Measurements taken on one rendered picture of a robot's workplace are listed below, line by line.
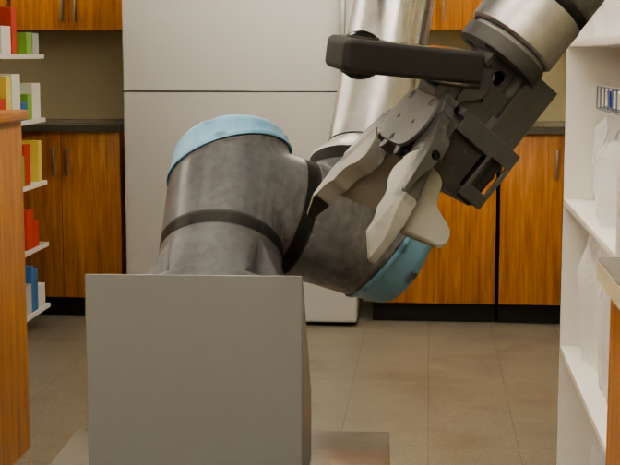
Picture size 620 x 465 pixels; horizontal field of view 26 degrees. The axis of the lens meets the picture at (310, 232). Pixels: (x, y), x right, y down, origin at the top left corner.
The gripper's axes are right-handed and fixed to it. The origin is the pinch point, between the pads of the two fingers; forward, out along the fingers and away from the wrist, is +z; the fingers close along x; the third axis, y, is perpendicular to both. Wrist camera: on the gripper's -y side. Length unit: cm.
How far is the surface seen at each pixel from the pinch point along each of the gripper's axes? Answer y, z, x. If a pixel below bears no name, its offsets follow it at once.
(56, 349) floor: 133, 113, 488
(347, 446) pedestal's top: 24.0, 15.1, 20.6
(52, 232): 118, 82, 569
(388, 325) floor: 261, 13, 494
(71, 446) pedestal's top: 4.2, 31.8, 28.6
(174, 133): 128, 4, 538
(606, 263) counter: 96, -28, 116
